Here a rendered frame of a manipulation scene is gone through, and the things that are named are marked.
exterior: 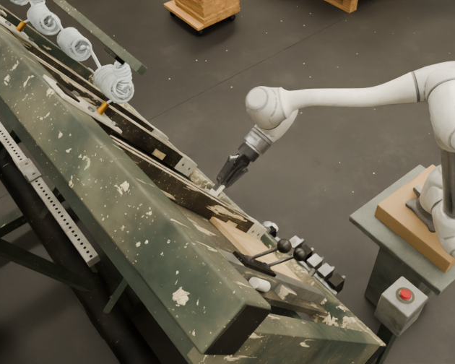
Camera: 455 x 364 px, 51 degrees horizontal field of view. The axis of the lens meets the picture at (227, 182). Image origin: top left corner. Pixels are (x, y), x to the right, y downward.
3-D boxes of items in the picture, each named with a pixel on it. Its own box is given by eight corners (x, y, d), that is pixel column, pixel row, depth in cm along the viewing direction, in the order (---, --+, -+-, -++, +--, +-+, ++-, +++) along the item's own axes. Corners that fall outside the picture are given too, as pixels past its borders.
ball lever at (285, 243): (248, 269, 125) (295, 251, 120) (242, 266, 122) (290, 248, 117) (245, 255, 126) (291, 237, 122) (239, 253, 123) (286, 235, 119)
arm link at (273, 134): (256, 130, 177) (245, 119, 164) (284, 97, 175) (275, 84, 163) (277, 148, 173) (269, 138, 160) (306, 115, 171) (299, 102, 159)
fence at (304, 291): (319, 304, 181) (326, 296, 180) (188, 264, 101) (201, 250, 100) (310, 295, 183) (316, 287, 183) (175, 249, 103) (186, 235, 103)
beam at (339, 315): (367, 367, 177) (387, 345, 177) (360, 368, 167) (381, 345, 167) (88, 90, 296) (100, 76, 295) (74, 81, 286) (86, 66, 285)
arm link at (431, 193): (451, 188, 212) (469, 153, 195) (464, 222, 200) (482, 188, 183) (414, 188, 213) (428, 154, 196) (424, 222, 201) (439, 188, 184)
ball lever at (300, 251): (266, 275, 135) (310, 259, 130) (261, 273, 132) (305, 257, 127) (263, 262, 136) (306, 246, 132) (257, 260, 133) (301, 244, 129)
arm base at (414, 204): (429, 183, 221) (432, 175, 217) (464, 217, 208) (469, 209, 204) (397, 197, 217) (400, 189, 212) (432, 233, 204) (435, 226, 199)
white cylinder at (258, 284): (253, 291, 122) (265, 294, 129) (261, 282, 122) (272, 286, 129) (245, 283, 124) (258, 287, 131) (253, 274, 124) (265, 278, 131)
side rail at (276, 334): (360, 367, 168) (380, 344, 167) (207, 383, 75) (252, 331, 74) (347, 354, 171) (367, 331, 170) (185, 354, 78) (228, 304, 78)
